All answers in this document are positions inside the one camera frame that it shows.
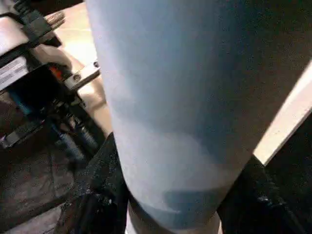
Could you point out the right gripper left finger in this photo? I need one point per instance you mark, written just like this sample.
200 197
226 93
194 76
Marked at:
97 200

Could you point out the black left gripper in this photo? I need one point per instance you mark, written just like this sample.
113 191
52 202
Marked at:
34 83

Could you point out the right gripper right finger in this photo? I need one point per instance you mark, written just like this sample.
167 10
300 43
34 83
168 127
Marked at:
263 209

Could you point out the black work mat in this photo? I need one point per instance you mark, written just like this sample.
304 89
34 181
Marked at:
29 185

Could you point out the white plastic table leg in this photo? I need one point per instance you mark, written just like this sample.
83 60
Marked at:
170 97

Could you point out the white plastic table top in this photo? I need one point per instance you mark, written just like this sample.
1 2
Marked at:
292 112

